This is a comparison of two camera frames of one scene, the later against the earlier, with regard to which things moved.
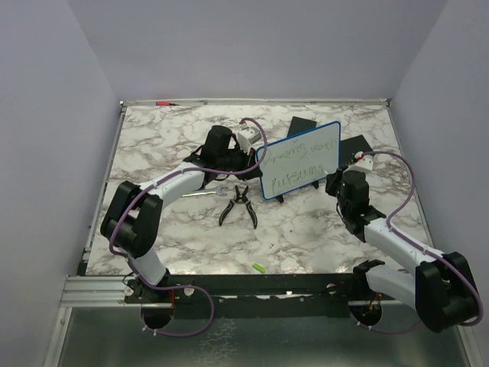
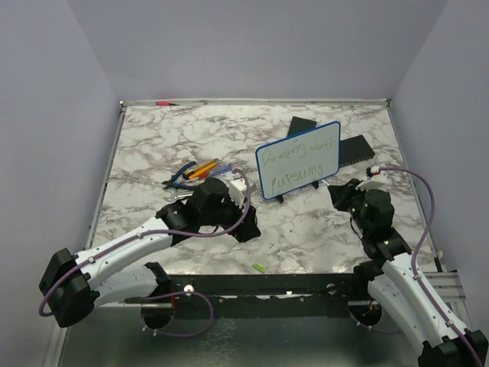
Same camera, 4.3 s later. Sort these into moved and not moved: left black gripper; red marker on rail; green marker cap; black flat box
Moved: left black gripper
Not moved: green marker cap; red marker on rail; black flat box
